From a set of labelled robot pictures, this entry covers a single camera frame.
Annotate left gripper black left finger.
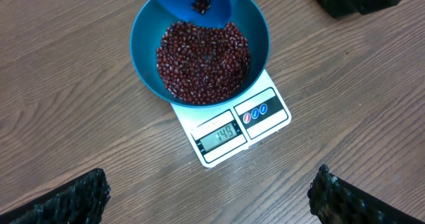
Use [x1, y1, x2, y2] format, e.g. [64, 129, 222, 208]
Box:
[1, 168, 111, 224]

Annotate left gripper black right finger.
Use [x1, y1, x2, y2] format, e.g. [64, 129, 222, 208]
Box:
[307, 164, 424, 224]

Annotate blue plastic scoop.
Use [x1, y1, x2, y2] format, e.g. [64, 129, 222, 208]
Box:
[157, 0, 237, 28]

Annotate white kitchen scale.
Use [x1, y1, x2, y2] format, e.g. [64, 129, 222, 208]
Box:
[172, 70, 292, 168]

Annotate red beans in scoop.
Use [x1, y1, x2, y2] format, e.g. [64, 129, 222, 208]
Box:
[191, 0, 211, 15]

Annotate red beans in bowl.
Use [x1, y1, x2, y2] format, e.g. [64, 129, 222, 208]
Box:
[156, 21, 251, 104]

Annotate blue plastic bowl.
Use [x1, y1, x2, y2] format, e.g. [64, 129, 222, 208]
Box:
[130, 0, 270, 108]

